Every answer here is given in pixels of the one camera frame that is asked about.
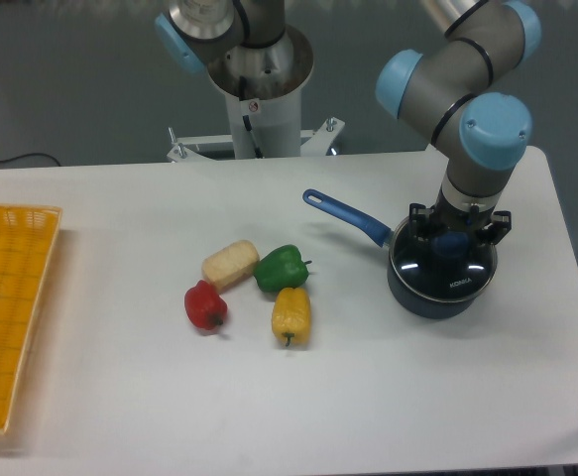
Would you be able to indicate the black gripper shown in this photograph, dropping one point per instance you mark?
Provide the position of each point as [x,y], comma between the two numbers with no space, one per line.
[452,227]

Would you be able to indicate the glass lid blue knob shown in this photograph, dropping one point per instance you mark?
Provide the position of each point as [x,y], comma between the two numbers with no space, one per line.
[450,268]

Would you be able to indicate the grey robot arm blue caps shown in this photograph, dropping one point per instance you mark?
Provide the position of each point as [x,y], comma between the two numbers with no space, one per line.
[447,97]

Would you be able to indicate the green bell pepper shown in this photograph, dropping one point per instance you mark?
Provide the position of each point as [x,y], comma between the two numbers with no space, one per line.
[282,268]

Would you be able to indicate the yellow bell pepper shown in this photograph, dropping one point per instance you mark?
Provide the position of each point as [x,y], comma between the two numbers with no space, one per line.
[291,317]

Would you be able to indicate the beige bread loaf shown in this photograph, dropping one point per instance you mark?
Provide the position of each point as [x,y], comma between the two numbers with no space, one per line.
[230,265]

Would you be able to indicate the red bell pepper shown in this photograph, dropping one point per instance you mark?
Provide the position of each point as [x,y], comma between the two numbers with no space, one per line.
[204,307]

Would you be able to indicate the yellow woven basket tray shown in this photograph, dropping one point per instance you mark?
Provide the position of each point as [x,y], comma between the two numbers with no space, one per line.
[28,235]

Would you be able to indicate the dark blue saucepan blue handle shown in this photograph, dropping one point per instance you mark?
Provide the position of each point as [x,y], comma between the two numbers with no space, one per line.
[382,235]

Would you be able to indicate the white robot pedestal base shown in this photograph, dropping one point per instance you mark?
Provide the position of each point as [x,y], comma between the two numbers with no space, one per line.
[262,89]

